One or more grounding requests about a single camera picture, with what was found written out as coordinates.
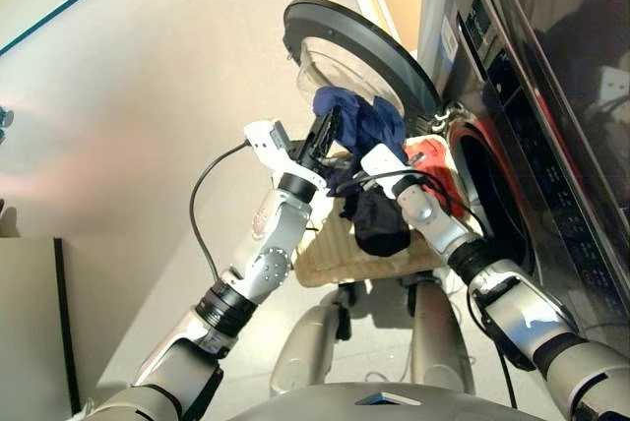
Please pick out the blue garment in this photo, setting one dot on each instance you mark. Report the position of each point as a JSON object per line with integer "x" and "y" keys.
{"x": 364, "y": 121}

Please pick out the black garment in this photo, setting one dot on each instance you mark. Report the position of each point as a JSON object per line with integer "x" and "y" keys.
{"x": 379, "y": 224}

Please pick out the pale woven basket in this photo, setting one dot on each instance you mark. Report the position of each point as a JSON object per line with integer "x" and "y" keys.
{"x": 344, "y": 254}

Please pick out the round washing machine door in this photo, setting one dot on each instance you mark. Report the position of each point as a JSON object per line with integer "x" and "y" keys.
{"x": 354, "y": 22}

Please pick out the black wheeled basket stand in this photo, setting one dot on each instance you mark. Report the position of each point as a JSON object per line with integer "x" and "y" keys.
{"x": 344, "y": 313}

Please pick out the red garment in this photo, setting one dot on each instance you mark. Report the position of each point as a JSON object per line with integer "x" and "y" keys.
{"x": 438, "y": 170}

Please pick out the small pale blue sticker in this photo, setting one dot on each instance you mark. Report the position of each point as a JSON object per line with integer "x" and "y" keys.
{"x": 448, "y": 35}

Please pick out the silver robot leg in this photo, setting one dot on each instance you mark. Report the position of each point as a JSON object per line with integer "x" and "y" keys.
{"x": 305, "y": 342}
{"x": 433, "y": 332}

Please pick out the grey robot torso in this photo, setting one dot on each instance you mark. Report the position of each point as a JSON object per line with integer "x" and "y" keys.
{"x": 394, "y": 406}

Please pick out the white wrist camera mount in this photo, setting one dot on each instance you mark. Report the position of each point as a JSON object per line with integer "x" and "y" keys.
{"x": 384, "y": 165}
{"x": 261, "y": 145}

